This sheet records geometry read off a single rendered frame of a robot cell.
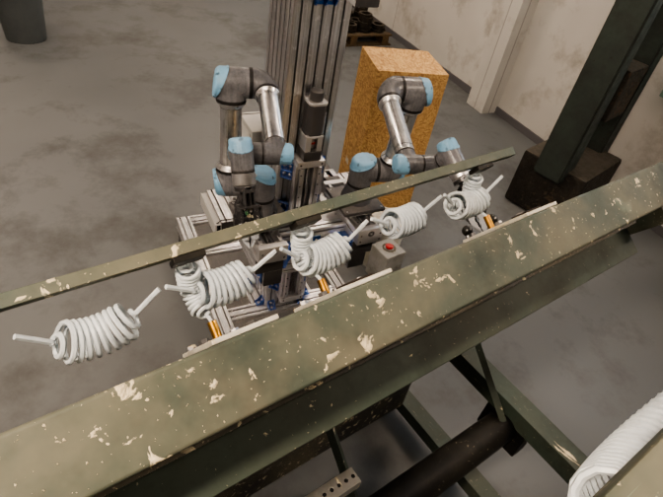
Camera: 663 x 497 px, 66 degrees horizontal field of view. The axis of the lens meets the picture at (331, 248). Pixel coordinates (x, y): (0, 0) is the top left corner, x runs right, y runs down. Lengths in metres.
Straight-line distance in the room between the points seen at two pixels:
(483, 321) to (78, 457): 0.85
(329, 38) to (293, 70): 0.19
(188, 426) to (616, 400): 3.25
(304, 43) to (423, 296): 1.51
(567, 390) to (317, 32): 2.55
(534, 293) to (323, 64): 1.34
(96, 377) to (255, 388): 2.42
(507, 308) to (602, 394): 2.46
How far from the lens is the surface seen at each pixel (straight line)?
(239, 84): 2.02
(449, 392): 3.17
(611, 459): 0.53
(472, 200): 1.15
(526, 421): 2.22
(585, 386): 3.65
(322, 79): 2.26
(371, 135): 3.67
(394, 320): 0.79
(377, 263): 2.45
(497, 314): 1.23
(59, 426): 0.65
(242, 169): 1.63
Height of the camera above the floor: 2.45
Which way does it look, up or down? 40 degrees down
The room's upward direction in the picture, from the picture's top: 11 degrees clockwise
